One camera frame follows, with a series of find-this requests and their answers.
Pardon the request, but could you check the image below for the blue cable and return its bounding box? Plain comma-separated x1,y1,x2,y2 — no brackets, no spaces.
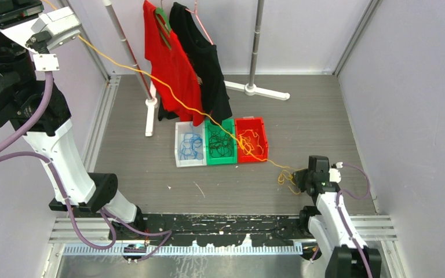
179,130,207,160
178,129,206,161

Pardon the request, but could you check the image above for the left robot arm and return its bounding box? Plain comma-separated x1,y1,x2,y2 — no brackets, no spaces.
0,1,146,239

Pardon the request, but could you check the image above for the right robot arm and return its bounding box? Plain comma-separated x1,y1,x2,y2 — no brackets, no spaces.
292,155,382,277

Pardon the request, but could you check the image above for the red plastic bin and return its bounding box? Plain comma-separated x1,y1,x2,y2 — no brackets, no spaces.
235,117,268,163

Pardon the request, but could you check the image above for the green plastic bin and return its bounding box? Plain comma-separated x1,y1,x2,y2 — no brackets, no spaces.
205,119,237,166

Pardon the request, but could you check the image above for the right rack pole with base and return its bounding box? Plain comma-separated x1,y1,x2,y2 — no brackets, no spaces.
224,0,291,101

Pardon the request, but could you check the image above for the rack pole with base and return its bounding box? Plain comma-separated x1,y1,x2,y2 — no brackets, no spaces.
224,0,291,101
103,0,158,137

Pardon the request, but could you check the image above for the white plastic bin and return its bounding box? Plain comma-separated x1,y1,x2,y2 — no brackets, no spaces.
174,122,207,168

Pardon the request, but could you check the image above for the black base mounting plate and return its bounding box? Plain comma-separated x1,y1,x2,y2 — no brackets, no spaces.
113,214,313,247

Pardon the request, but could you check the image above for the black t-shirt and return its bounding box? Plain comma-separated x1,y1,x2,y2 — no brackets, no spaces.
168,2,232,125

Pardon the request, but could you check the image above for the red t-shirt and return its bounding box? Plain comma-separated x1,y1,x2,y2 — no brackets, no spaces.
143,1,205,126

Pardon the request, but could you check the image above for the left rack pole with base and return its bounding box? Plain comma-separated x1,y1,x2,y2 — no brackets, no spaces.
103,0,158,137

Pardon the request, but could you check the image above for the pink clothes hanger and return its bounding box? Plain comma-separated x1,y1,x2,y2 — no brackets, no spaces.
186,0,215,46

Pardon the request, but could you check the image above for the green clothes hanger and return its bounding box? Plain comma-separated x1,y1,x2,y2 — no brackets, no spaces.
154,7,172,50

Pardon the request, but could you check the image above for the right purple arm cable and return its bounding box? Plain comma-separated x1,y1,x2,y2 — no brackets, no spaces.
309,162,374,278

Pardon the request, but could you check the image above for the white slotted cable duct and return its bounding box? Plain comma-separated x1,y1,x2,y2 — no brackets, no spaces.
63,242,303,256

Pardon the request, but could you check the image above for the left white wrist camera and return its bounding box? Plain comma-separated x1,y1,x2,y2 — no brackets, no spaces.
0,6,83,53

